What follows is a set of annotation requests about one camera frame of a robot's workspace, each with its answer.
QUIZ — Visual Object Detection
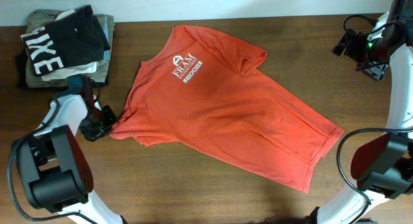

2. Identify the orange FRAM t-shirt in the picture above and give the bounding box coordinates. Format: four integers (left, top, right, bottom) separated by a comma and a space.
110, 25, 343, 192

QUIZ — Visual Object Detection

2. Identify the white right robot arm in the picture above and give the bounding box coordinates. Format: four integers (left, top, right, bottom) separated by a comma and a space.
303, 0, 412, 224

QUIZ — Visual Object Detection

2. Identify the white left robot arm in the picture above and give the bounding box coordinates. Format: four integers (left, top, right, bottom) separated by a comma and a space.
6, 75, 127, 224

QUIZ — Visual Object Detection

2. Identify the light blue folded garment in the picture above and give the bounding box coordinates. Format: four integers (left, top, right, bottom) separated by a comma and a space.
103, 18, 110, 61

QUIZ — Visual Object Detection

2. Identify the black shirt white lettering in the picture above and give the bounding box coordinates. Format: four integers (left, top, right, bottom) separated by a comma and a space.
21, 5, 110, 77

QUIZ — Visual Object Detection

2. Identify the olive grey folded garment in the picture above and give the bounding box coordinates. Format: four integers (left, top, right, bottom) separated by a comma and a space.
21, 9, 115, 90

